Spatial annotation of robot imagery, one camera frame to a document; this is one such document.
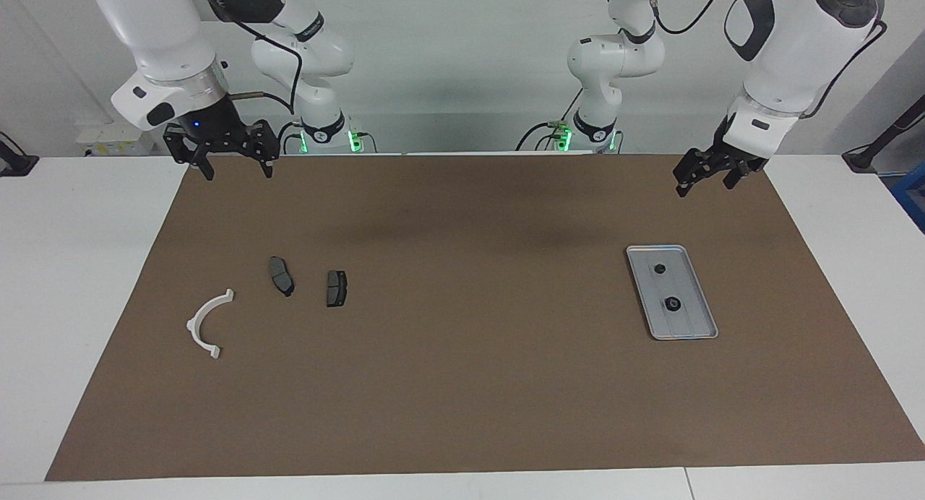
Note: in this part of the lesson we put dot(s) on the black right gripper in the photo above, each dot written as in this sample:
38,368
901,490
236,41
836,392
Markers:
217,128

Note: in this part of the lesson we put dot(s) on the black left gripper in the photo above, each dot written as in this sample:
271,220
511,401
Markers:
723,157

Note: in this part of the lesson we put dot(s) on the large black bearing gear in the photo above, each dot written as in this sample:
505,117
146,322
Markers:
672,304

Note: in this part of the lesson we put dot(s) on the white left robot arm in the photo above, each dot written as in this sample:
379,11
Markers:
614,59

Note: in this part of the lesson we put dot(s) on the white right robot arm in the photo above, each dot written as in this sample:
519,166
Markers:
159,30

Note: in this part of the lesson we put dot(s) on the silver metal tray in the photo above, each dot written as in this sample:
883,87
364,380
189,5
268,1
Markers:
686,326

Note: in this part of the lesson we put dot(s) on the curved dark brake pad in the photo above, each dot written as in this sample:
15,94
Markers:
280,274

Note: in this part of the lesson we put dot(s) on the white power strip box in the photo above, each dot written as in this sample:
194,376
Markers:
115,137

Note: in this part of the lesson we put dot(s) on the rectangular dark brake pad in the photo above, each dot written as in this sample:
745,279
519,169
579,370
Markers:
336,289

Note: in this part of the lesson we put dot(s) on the blue box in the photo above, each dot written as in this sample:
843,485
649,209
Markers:
912,196

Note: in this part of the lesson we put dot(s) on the black table clamp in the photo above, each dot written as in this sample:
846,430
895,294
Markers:
14,160

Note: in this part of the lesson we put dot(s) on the brown table mat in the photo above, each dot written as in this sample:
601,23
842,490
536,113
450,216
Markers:
470,384

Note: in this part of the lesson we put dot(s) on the white curved plastic bracket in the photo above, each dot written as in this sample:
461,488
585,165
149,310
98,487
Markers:
194,326

